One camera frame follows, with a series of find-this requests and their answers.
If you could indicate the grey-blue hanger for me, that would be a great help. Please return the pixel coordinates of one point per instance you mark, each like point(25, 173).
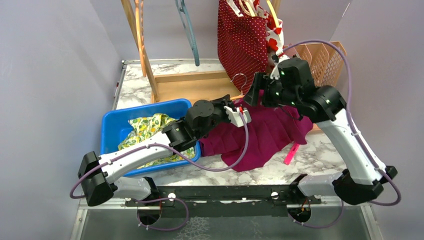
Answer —
point(188, 28)

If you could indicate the pink marker pen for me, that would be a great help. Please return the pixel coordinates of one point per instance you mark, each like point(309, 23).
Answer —
point(291, 153)

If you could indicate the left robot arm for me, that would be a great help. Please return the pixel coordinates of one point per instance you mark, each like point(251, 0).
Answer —
point(103, 177)

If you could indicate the orange wavy hanger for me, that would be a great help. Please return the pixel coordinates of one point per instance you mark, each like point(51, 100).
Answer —
point(139, 5)

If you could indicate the magenta pleated skirt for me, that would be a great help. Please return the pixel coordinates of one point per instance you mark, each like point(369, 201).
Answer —
point(270, 130)

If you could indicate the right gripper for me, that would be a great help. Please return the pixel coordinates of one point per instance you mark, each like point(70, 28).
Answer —
point(268, 83)

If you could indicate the wooden clothes rack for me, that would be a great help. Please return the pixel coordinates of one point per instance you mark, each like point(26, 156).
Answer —
point(192, 86)

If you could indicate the blue plastic bin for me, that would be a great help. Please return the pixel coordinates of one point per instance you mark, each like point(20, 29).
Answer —
point(115, 128)

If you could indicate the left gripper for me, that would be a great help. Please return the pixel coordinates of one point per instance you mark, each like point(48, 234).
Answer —
point(222, 102)

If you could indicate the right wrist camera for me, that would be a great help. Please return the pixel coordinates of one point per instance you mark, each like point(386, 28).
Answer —
point(275, 73)

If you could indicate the lemon print skirt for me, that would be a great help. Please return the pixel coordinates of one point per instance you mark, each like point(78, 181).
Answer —
point(144, 128)

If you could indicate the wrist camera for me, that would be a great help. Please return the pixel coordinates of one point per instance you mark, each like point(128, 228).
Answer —
point(275, 73)
point(238, 116)

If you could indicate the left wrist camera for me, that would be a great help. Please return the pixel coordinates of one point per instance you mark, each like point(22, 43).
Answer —
point(238, 116)

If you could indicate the peach plastic organizer basket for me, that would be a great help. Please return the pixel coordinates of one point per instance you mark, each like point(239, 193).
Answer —
point(325, 62)

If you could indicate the red poppy print skirt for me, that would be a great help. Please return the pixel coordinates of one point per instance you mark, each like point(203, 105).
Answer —
point(274, 34)

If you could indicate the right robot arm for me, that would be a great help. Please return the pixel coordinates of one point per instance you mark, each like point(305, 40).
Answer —
point(363, 179)

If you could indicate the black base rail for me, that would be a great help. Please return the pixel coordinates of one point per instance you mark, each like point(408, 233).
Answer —
point(224, 201)

